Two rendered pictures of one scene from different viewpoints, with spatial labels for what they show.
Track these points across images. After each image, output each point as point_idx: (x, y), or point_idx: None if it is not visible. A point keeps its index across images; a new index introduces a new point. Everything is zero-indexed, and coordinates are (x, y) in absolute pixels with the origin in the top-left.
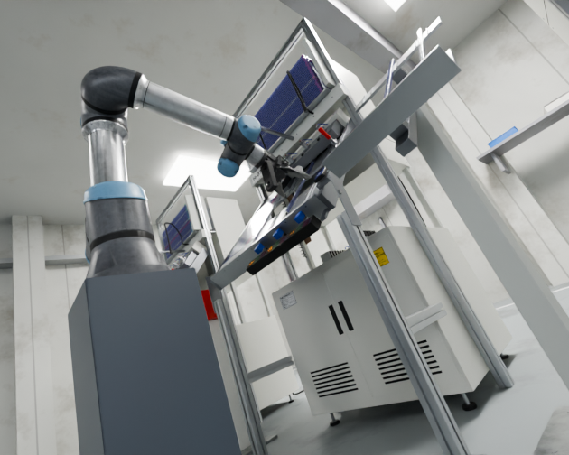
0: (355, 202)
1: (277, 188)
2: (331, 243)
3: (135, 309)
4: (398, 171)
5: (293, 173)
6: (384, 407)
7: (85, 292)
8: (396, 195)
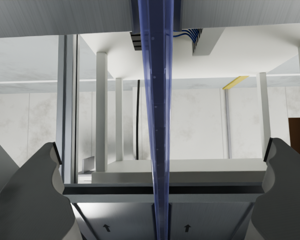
0: (197, 160)
1: None
2: (262, 127)
3: None
4: (123, 161)
5: (18, 226)
6: None
7: None
8: (67, 81)
